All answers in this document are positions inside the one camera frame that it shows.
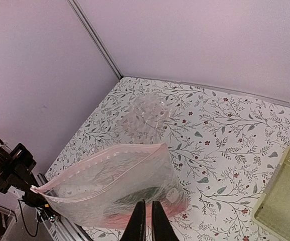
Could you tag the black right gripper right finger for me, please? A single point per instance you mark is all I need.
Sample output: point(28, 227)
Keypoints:
point(161, 227)

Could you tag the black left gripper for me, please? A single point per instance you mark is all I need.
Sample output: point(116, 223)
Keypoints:
point(16, 171)

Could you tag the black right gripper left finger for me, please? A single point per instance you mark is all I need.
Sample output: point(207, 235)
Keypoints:
point(136, 227)

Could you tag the green cucumber toy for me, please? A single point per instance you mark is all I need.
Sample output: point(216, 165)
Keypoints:
point(148, 194)

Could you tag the clear zip top bag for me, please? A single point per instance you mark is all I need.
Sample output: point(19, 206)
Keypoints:
point(85, 192)

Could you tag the clear zip bag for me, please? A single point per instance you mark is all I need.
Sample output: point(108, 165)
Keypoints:
point(144, 120)
point(85, 192)

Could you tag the floral pattern table mat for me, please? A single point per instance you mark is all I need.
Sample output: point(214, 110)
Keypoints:
point(224, 148)

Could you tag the beige perforated plastic basket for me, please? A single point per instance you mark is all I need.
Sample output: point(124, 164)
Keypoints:
point(272, 210)

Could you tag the left aluminium frame post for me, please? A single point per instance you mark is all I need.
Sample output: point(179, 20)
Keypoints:
point(87, 24)

